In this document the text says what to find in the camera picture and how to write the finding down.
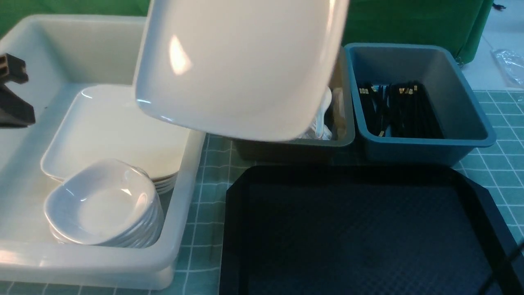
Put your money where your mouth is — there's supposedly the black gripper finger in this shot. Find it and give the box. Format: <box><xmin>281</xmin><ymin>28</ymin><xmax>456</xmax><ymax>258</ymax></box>
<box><xmin>0</xmin><ymin>53</ymin><xmax>29</xmax><ymax>84</ymax></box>

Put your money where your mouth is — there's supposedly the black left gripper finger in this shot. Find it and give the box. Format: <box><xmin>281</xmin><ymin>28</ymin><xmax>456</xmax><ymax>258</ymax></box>
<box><xmin>0</xmin><ymin>85</ymin><xmax>36</xmax><ymax>128</ymax></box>

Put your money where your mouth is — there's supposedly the large white square plate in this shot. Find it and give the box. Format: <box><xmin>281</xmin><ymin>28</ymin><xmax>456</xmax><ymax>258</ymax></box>
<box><xmin>133</xmin><ymin>0</ymin><xmax>350</xmax><ymax>142</ymax></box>

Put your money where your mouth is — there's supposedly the large white plastic tub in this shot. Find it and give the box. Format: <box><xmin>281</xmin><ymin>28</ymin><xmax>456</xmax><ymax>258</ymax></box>
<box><xmin>1</xmin><ymin>15</ymin><xmax>205</xmax><ymax>295</ymax></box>

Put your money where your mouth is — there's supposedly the stack of white square plates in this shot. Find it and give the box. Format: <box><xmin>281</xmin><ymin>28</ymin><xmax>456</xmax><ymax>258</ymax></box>
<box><xmin>41</xmin><ymin>84</ymin><xmax>203</xmax><ymax>195</ymax></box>

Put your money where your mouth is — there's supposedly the stack of white bowls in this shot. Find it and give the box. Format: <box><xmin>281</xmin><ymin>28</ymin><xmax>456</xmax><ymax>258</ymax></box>
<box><xmin>43</xmin><ymin>159</ymin><xmax>164</xmax><ymax>248</ymax></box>

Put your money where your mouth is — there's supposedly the pile of white spoons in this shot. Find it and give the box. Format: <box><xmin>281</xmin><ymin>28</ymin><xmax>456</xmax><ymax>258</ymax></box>
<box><xmin>300</xmin><ymin>87</ymin><xmax>332</xmax><ymax>141</ymax></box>

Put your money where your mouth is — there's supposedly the brown plastic spoon bin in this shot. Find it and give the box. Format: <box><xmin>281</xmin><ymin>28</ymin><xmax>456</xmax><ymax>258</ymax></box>
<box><xmin>233</xmin><ymin>47</ymin><xmax>355</xmax><ymax>163</ymax></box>

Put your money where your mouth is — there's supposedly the bundle of black chopsticks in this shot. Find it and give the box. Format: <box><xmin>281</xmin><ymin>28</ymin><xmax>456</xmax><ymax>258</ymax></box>
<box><xmin>357</xmin><ymin>81</ymin><xmax>444</xmax><ymax>139</ymax></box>

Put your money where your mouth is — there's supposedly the blue plastic chopstick bin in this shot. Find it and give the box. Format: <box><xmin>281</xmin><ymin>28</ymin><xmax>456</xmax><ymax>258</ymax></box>
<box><xmin>344</xmin><ymin>43</ymin><xmax>497</xmax><ymax>166</ymax></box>

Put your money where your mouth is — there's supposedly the black serving tray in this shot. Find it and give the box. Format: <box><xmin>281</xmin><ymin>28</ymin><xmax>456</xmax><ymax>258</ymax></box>
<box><xmin>219</xmin><ymin>166</ymin><xmax>523</xmax><ymax>295</ymax></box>

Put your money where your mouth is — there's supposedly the green backdrop cloth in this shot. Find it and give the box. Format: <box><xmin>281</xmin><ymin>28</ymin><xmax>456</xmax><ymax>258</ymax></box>
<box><xmin>0</xmin><ymin>0</ymin><xmax>493</xmax><ymax>64</ymax></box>

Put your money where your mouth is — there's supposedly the green checked tablecloth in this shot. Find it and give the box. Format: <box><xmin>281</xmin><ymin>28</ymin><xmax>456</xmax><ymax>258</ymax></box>
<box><xmin>1</xmin><ymin>84</ymin><xmax>523</xmax><ymax>295</ymax></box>

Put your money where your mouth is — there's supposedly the clear plastic bag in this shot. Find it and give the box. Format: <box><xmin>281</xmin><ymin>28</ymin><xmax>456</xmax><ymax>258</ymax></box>
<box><xmin>490</xmin><ymin>49</ymin><xmax>524</xmax><ymax>89</ymax></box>

